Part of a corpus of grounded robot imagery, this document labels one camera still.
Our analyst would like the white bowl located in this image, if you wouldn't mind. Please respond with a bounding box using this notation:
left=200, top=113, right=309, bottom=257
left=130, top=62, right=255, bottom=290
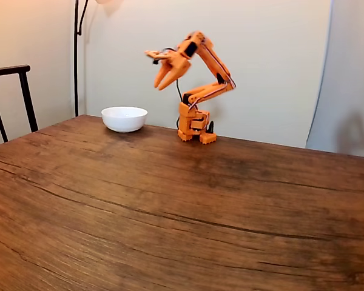
left=101, top=105, right=149, bottom=134

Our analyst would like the black floor lamp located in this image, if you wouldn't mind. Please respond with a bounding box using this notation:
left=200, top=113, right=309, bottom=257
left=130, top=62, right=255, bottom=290
left=73, top=0, right=124, bottom=118

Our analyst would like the white backdrop board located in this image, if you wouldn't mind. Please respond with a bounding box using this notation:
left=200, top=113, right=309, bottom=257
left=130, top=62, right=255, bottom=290
left=84, top=0, right=334, bottom=149

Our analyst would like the black camera cable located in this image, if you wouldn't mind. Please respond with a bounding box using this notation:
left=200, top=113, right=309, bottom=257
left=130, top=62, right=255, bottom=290
left=173, top=75, right=184, bottom=130

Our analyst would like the gripper camera with orange mount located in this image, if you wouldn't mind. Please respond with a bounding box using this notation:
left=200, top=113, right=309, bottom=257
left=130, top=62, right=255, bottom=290
left=144, top=48, right=172, bottom=65

